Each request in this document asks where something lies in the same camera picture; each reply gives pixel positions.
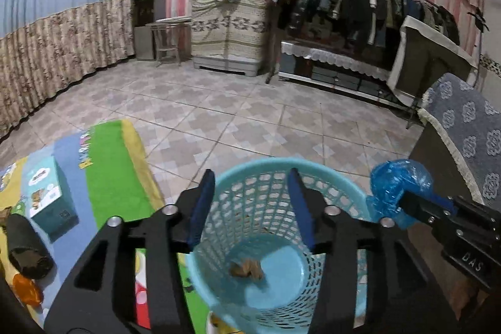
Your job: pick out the low glass-front stand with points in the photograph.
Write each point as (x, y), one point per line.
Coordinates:
(325, 77)

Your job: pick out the dark cloth with white trim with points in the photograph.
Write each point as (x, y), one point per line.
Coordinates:
(426, 60)

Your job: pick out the covered washing machine with laundry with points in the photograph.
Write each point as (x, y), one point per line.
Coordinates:
(227, 36)

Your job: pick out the black cloth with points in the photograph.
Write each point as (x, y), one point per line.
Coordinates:
(25, 244)

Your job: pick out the grey floral fringed cloth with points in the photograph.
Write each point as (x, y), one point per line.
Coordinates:
(465, 122)

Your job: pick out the brown crumpled paper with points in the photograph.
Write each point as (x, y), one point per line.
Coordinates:
(245, 270)

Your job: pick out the teal cardboard box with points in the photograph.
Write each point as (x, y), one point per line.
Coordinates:
(47, 193)

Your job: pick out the small metal side table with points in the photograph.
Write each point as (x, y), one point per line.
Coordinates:
(168, 23)

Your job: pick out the white lace cloth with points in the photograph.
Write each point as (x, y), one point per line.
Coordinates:
(332, 58)

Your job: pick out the light blue plastic basket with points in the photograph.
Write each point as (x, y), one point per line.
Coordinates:
(254, 201)

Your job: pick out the blue plastic bag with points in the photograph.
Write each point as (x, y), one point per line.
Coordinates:
(395, 177)

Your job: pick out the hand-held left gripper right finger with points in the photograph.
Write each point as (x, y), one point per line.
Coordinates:
(301, 212)

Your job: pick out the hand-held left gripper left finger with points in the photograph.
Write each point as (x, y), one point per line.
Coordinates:
(199, 210)

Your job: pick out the blue and floral curtain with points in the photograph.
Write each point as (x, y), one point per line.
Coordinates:
(58, 44)

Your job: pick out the orange plastic wrapper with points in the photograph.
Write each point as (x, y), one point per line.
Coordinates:
(26, 290)

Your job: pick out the grey water dispenser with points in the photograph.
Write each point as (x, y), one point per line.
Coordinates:
(146, 36)

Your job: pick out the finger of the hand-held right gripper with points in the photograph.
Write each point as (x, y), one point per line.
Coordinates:
(420, 207)

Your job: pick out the cartoon printed blanket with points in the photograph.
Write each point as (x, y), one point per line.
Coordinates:
(113, 177)

